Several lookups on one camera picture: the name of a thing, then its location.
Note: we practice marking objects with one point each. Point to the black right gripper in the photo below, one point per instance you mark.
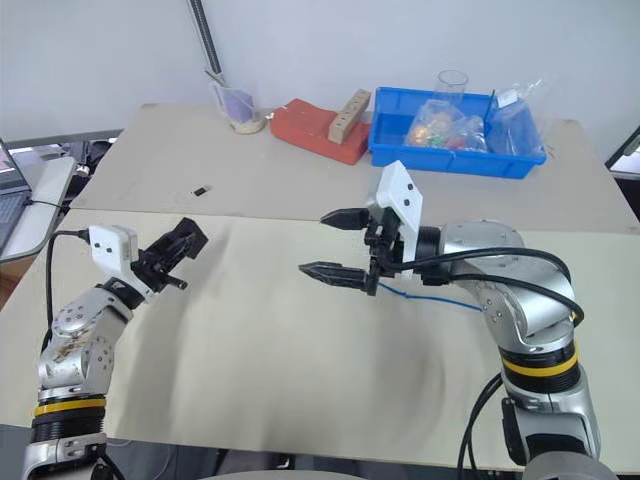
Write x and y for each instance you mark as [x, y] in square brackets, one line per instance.
[382, 245]

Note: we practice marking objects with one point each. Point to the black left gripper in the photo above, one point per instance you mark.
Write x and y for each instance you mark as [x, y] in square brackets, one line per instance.
[152, 267]

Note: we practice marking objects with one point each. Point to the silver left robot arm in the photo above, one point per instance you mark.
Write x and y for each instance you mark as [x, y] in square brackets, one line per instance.
[75, 345]

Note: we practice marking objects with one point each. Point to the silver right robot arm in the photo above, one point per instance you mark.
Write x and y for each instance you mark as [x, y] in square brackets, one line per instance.
[530, 320]

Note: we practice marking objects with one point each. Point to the small black box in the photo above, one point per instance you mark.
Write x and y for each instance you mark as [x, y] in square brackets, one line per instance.
[201, 190]

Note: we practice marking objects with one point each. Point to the red brick block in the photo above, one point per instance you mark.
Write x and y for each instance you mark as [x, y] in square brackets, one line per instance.
[310, 131]

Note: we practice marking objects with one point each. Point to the wooden block with holes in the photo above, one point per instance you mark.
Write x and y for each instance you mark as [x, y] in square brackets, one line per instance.
[347, 117]

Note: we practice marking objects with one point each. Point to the black clutter pile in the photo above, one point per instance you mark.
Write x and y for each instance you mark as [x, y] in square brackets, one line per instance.
[92, 152]

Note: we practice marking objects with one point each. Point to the blue plastic bin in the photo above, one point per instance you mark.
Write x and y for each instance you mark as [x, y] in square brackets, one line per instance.
[450, 157]

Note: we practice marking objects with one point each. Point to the bag of colourful items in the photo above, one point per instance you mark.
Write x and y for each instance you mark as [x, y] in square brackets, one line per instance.
[432, 127]

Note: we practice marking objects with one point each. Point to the laptop computer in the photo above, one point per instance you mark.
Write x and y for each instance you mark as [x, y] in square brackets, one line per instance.
[42, 200]

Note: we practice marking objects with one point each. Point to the clear plastic measuring jug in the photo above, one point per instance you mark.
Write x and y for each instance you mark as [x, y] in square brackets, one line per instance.
[242, 107]

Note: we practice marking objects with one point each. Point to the small clear plastic bag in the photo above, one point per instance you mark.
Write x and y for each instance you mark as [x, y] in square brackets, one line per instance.
[472, 135]

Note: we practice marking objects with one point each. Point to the open laptop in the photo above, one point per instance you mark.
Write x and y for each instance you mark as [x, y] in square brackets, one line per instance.
[11, 190]

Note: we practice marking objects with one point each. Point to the clear plastic cup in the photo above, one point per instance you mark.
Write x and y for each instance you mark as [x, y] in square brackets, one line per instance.
[452, 85]

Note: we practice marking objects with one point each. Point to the thin black stick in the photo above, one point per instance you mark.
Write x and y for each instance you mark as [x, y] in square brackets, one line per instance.
[489, 105]

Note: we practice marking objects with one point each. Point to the large clear plastic bag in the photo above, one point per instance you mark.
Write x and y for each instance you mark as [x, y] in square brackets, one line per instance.
[517, 125]

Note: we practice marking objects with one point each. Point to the grey threaded rod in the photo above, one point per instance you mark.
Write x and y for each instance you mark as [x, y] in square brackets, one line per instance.
[207, 37]

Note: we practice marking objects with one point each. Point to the dark framed side table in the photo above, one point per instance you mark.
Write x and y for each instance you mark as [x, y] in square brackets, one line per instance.
[625, 155]

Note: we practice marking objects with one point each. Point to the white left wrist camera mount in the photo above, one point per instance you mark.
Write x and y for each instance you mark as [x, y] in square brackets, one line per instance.
[112, 246]

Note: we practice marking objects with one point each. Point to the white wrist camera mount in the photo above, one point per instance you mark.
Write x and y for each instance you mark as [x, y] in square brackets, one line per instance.
[112, 246]
[400, 200]

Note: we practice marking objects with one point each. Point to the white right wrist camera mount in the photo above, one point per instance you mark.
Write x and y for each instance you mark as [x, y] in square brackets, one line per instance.
[400, 200]

